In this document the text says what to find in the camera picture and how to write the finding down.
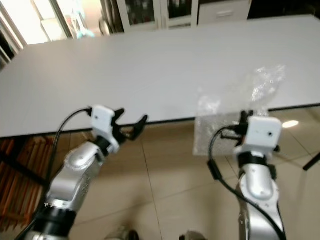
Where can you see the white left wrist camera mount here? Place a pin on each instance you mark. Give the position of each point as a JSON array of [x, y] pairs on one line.
[[102, 120]]

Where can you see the dark round fan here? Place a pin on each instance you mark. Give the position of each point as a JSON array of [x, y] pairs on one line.
[[107, 17]]

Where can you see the black metal table leg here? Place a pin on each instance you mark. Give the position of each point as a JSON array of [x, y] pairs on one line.
[[30, 175], [312, 161]]

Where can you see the white glass door cabinet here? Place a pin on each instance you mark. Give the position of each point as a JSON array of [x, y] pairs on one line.
[[162, 12]]

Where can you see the teal curved object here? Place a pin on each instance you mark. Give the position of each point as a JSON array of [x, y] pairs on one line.
[[82, 30]]

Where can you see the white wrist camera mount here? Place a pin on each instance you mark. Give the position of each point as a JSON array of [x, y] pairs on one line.
[[102, 120], [265, 132]]

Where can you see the clear bubble wrap sheet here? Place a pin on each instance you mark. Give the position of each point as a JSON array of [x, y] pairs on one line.
[[210, 120]]

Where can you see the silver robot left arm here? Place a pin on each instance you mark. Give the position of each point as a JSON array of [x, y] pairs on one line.
[[75, 172]]

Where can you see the orange wooden slat rack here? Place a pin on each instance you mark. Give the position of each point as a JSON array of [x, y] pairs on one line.
[[12, 190]]

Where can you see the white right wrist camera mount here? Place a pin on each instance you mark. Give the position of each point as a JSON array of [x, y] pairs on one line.
[[265, 132]]

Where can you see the white drawer unit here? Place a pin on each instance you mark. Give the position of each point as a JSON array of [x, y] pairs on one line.
[[225, 14]]

